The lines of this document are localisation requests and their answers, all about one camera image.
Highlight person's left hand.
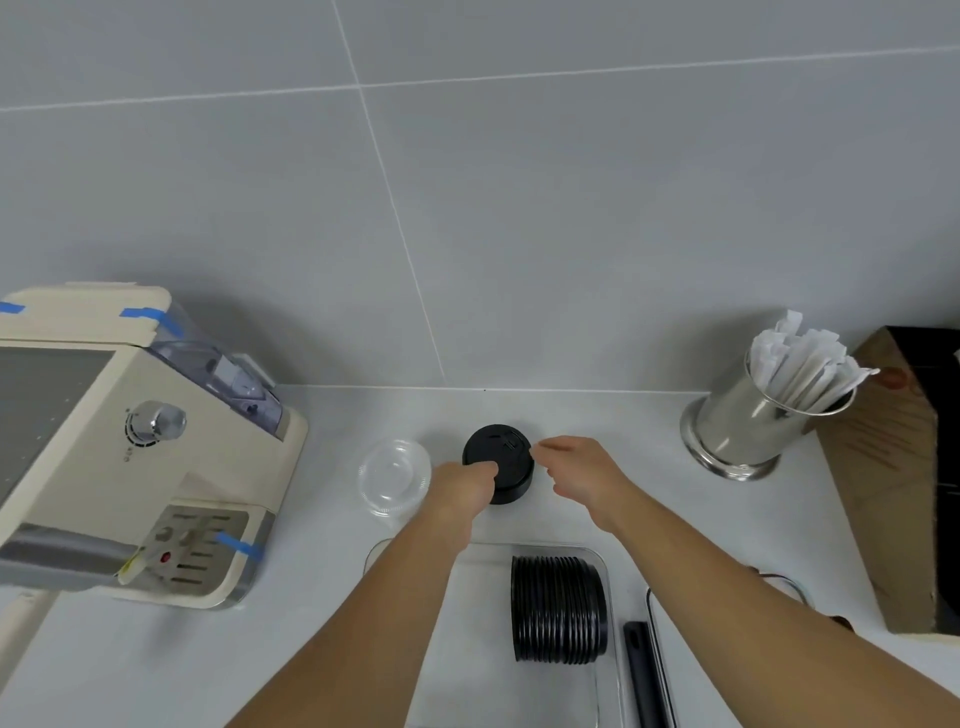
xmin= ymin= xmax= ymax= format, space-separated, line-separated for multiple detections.
xmin=418 ymin=459 xmax=502 ymax=543

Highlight person's right hand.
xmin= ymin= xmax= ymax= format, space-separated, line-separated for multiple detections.
xmin=532 ymin=434 xmax=640 ymax=537

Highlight stack of clear lids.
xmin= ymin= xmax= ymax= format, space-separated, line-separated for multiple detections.
xmin=356 ymin=438 xmax=434 ymax=520

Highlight black lid stack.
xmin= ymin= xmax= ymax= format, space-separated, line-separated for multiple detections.
xmin=509 ymin=554 xmax=610 ymax=664
xmin=461 ymin=424 xmax=537 ymax=506

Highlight clear plastic container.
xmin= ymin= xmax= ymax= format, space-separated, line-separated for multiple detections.
xmin=362 ymin=538 xmax=625 ymax=728

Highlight container lid with black clips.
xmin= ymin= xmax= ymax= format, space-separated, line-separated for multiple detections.
xmin=622 ymin=577 xmax=815 ymax=728

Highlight person's left forearm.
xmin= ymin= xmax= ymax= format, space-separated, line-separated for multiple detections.
xmin=224 ymin=517 xmax=475 ymax=728

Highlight person's right forearm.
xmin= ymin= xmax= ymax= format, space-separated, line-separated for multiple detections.
xmin=605 ymin=487 xmax=960 ymax=728

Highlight steel straw holder cup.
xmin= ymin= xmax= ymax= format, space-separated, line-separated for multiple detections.
xmin=679 ymin=352 xmax=856 ymax=482

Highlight black cardboard cup organizer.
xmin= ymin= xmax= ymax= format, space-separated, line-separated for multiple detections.
xmin=815 ymin=325 xmax=960 ymax=637

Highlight bundle of white wrapped straws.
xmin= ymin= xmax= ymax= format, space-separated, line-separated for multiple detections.
xmin=749 ymin=308 xmax=880 ymax=415

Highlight cream espresso machine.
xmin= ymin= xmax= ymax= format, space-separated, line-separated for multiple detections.
xmin=0 ymin=283 xmax=310 ymax=680

